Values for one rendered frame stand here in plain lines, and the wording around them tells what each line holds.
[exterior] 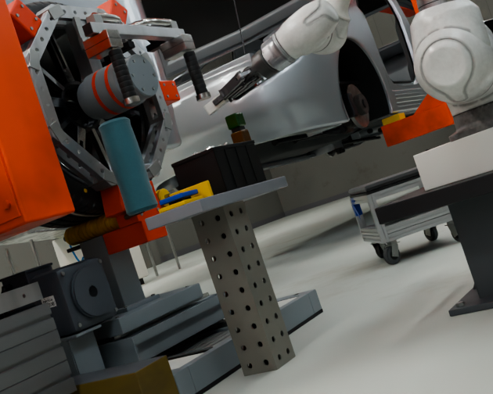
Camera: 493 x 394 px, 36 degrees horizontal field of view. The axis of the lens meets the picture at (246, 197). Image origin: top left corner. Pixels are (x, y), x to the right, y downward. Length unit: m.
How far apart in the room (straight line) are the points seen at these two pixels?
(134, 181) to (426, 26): 0.86
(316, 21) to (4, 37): 0.76
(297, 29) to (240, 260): 0.61
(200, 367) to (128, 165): 0.56
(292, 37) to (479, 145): 0.55
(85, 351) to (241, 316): 0.44
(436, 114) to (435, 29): 3.94
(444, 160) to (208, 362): 0.76
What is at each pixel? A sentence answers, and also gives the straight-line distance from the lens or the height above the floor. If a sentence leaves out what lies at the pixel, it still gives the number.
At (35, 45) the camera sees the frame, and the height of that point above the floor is 0.99.
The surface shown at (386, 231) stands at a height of 0.14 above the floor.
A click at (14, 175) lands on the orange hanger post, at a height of 0.63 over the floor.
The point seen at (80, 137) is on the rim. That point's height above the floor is 0.75.
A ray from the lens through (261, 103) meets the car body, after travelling 4.72.
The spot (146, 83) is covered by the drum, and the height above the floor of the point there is 0.83.
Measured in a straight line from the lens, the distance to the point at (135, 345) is 2.08.
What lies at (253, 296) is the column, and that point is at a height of 0.19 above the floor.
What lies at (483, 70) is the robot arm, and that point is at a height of 0.51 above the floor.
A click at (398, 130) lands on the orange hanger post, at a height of 0.61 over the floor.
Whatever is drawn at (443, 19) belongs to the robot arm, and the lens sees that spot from 1.66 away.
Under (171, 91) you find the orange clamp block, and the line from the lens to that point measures 2.50.
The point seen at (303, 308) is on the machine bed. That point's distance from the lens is 2.38.
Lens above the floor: 0.38
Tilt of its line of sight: 1 degrees up
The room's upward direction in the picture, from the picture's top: 19 degrees counter-clockwise
